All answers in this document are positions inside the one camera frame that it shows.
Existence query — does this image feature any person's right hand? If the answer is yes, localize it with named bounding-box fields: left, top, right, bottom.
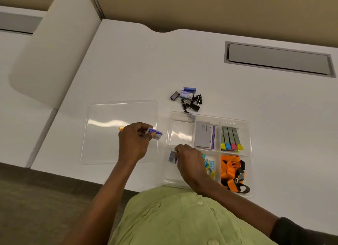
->
left=174, top=144, right=212, bottom=187

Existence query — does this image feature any person's left hand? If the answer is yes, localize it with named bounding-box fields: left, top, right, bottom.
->
left=118, top=122, right=157, bottom=165

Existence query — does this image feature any small blue white staple box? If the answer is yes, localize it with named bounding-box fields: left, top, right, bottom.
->
left=146, top=128, right=163, bottom=141

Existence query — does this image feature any person's right forearm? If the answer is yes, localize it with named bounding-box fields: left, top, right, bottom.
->
left=189, top=175, right=280, bottom=238

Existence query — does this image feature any person's left forearm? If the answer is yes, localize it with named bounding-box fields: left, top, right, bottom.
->
left=62, top=159, right=139, bottom=245

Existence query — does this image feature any clear plastic organizer tray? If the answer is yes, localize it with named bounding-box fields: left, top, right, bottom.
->
left=162, top=111, right=253, bottom=198

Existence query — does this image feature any grey card box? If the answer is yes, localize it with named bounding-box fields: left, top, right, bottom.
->
left=194, top=121, right=212, bottom=148

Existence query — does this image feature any pile of black binder clips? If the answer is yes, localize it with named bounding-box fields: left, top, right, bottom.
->
left=170, top=91, right=203, bottom=114

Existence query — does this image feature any clear plastic tray lid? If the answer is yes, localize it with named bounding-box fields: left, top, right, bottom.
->
left=80, top=100, right=159, bottom=165

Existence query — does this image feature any grey highlighter blue cap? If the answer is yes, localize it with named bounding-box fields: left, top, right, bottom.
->
left=223, top=126, right=232, bottom=150

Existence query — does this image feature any grey highlighter pink cap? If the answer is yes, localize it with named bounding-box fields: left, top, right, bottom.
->
left=228, top=127, right=238, bottom=150

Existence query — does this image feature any light green shirt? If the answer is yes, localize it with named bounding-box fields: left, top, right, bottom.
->
left=109, top=186, right=278, bottom=245

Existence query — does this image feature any white desk divider panel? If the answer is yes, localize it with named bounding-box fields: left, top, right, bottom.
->
left=8, top=0, right=102, bottom=110

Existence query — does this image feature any black sleeve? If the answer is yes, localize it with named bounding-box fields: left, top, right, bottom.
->
left=269, top=217, right=338, bottom=245

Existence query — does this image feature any orange lanyard with black clip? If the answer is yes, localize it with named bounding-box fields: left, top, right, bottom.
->
left=220, top=155, right=250, bottom=194

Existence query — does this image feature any grey desk cable hatch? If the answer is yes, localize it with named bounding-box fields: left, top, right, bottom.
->
left=224, top=41, right=336, bottom=78
left=0, top=11, right=43, bottom=36

